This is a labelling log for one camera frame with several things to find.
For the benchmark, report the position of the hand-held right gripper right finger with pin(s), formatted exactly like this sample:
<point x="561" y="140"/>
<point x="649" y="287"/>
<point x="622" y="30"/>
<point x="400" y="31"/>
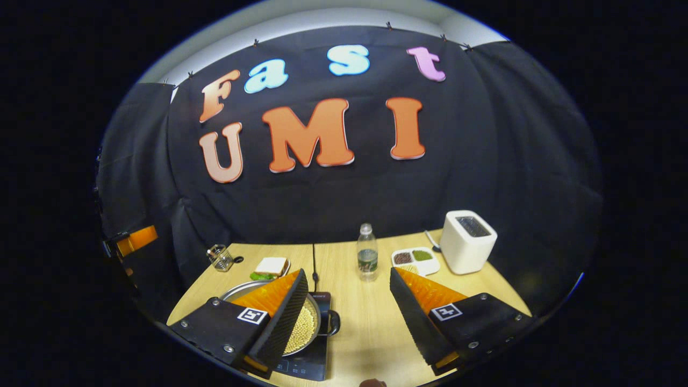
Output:
<point x="414" y="322"/>

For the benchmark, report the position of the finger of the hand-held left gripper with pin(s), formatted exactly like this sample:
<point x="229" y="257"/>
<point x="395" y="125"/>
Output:
<point x="141" y="238"/>

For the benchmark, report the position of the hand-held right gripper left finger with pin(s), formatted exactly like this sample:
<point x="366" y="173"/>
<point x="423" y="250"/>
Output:
<point x="282" y="328"/>

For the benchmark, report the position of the pile of soybeans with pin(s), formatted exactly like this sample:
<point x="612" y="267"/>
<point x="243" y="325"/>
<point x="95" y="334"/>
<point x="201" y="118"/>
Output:
<point x="303" y="328"/>

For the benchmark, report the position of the black induction cooktop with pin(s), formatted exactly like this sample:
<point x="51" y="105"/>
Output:
<point x="309" y="365"/>

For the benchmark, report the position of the white divided bean dish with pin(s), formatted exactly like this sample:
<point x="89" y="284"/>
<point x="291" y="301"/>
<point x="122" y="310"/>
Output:
<point x="430" y="266"/>

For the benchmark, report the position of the sandwich with lettuce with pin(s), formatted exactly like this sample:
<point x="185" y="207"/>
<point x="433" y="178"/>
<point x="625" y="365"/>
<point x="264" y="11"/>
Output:
<point x="271" y="265"/>

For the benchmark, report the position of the clear plastic water bottle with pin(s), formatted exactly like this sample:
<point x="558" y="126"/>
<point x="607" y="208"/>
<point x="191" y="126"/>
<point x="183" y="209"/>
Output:
<point x="367" y="258"/>

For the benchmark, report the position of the white toaster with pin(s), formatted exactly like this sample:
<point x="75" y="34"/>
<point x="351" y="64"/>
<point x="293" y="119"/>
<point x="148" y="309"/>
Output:
<point x="465" y="252"/>

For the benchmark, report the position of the black backdrop cloth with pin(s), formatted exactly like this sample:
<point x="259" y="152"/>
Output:
<point x="484" y="161"/>

